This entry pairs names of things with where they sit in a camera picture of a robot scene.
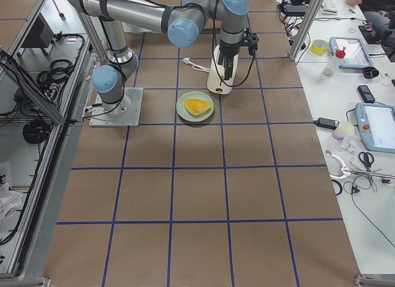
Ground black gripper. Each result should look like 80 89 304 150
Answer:
217 41 240 80

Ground white two-slot toaster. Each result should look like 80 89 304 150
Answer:
207 45 238 94

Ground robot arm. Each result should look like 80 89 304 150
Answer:
68 0 251 115

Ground bread piece on plate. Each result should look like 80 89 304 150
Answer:
183 99 211 117

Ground light green plate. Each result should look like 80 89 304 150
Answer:
176 91 214 122

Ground yellow tape roll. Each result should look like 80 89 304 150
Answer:
310 39 328 56

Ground black power adapter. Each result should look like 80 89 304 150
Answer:
314 117 339 130

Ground clear bottle red cap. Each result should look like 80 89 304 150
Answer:
323 48 346 77

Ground blue teach pendant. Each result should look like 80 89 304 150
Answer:
329 36 373 70
355 102 394 154

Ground black scissors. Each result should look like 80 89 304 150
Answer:
358 151 375 172

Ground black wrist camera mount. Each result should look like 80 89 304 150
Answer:
243 28 259 57

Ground white toaster power cord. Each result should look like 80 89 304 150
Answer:
182 57 211 73

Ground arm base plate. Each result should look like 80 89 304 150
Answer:
89 88 143 127

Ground aluminium frame post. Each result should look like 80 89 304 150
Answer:
289 0 323 61

